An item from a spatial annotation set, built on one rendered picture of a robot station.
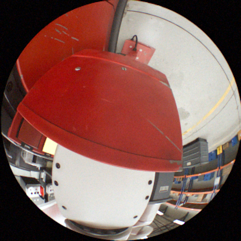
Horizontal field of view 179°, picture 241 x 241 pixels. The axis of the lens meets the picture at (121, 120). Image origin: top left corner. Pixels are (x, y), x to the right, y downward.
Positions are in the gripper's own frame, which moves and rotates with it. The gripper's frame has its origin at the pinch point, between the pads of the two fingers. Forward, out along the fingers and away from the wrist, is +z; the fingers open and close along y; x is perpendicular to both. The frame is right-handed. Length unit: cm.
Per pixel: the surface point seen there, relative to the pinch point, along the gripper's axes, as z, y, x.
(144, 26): 74, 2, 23
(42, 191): -33.8, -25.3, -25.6
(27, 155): -17.0, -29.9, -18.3
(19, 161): -44, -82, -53
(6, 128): -10.0, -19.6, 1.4
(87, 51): 6.4, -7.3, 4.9
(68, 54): 14.6, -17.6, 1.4
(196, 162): -8, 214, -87
